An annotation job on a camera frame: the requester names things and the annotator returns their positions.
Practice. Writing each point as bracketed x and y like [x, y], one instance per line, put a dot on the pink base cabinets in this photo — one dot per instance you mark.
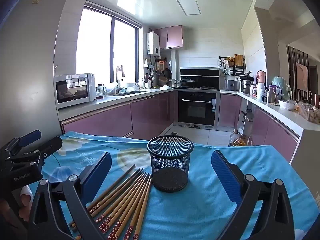
[112, 120]
[270, 132]

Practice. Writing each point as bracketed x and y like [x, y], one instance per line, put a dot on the black storage rack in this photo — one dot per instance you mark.
[237, 69]

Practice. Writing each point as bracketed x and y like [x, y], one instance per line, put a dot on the white microwave oven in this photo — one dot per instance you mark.
[72, 90]

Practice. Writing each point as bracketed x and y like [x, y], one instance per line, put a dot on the kitchen window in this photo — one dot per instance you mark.
[95, 45]

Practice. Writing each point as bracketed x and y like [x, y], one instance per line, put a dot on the person's left hand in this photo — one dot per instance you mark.
[26, 200]

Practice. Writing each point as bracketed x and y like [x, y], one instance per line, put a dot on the cooking oil bottle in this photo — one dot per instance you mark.
[233, 140]
[242, 141]

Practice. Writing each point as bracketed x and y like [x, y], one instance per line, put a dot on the white bowl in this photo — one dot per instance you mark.
[287, 105]

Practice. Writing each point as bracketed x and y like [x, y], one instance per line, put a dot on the blue floral tablecloth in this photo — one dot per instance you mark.
[200, 217]

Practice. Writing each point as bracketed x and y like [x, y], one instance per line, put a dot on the black mesh utensil holder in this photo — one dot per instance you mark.
[170, 170]

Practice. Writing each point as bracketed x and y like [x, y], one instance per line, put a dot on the clear plastic food box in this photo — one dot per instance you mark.
[310, 113]

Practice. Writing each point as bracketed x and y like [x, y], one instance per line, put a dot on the steel flask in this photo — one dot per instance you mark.
[271, 95]

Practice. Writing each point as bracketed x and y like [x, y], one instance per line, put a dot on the wooden cutting board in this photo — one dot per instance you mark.
[238, 60]

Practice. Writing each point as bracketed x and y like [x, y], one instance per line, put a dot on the black range hood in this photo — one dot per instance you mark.
[200, 73]

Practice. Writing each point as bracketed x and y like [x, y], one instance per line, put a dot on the grey refrigerator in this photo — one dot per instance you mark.
[30, 67]

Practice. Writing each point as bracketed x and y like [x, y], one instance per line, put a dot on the white exhaust duct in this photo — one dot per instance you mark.
[174, 65]

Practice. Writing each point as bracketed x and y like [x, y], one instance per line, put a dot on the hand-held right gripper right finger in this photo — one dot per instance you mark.
[225, 177]

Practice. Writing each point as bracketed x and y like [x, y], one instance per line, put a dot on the bunch of wooden chopsticks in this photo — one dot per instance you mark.
[125, 200]

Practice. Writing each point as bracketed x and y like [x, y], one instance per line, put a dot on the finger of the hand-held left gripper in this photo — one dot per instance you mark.
[30, 137]
[53, 143]

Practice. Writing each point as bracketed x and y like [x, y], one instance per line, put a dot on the framed wall picture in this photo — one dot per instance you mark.
[302, 76]

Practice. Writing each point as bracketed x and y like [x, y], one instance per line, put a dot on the steel steamer pot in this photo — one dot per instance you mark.
[246, 86]

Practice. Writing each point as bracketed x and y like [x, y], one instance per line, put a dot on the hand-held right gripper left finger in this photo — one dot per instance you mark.
[98, 177]

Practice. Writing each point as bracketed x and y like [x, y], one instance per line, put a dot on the ceiling light panel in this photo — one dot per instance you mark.
[188, 6]

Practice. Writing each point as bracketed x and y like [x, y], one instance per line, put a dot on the black wok with lid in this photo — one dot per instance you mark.
[188, 82]

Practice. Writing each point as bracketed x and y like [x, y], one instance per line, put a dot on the hanging frying pan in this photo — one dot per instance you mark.
[167, 73]

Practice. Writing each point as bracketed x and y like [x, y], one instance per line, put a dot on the white pot lid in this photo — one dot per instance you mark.
[165, 87]

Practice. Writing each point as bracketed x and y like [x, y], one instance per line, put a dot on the white bottle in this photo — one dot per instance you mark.
[261, 92]

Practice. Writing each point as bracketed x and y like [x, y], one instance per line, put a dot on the white water heater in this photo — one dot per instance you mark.
[153, 43]

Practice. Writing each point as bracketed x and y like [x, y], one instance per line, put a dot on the pink wall cabinet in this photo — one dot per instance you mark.
[172, 37]

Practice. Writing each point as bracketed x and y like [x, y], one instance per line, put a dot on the silver rice cooker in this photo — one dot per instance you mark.
[231, 85]

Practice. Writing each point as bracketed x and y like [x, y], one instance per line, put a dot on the black built-in oven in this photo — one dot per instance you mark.
[197, 110]

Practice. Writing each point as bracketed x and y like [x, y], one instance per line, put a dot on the pink thermos jug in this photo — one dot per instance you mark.
[261, 76]

